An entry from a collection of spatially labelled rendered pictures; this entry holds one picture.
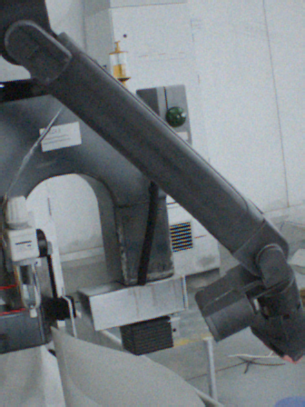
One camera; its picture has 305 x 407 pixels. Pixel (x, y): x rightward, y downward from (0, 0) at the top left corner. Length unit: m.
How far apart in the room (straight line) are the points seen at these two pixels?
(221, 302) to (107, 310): 0.19
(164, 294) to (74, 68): 0.43
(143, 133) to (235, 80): 4.97
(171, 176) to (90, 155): 0.21
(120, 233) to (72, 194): 4.22
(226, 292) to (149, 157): 0.20
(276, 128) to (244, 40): 0.73
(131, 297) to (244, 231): 0.25
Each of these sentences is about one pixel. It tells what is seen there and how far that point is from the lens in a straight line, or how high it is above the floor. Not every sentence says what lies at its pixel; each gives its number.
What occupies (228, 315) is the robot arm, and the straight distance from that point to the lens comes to 0.94.
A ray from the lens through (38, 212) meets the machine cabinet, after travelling 3.86.
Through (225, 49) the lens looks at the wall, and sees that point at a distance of 5.76.
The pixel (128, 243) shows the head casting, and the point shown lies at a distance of 1.05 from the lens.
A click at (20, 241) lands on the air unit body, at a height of 1.17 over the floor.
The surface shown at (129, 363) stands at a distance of 0.86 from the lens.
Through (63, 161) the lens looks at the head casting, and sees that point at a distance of 1.01.
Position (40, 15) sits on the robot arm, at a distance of 0.75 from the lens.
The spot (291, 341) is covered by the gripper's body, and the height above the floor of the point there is 0.98.
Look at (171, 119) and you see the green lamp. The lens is 1.05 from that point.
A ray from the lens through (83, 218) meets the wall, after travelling 5.31.
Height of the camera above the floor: 1.33
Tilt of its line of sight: 9 degrees down
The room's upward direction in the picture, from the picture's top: 7 degrees counter-clockwise
